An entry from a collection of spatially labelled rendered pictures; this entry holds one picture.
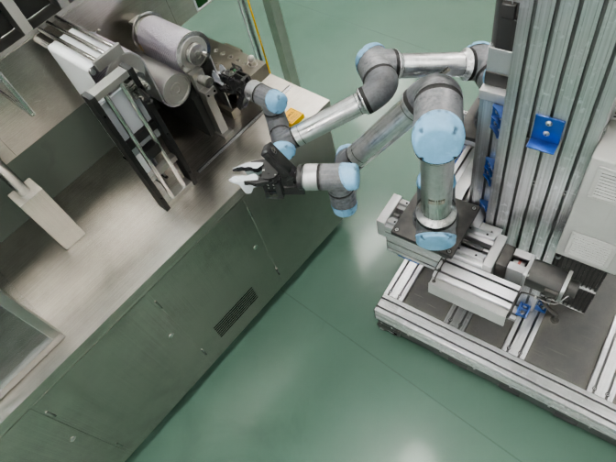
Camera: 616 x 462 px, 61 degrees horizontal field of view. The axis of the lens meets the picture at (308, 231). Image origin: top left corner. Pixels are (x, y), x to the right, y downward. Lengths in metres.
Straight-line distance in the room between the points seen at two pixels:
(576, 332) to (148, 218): 1.71
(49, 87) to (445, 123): 1.42
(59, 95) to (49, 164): 0.27
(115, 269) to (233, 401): 0.94
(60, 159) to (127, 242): 0.46
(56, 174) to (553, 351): 2.05
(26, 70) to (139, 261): 0.74
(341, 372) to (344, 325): 0.23
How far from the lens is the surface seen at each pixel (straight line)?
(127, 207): 2.08
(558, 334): 2.36
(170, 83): 1.96
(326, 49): 3.90
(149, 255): 1.90
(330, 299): 2.63
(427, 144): 1.24
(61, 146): 2.22
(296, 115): 2.08
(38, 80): 2.09
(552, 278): 1.81
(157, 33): 2.04
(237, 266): 2.22
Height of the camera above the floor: 2.33
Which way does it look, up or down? 55 degrees down
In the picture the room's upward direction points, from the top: 19 degrees counter-clockwise
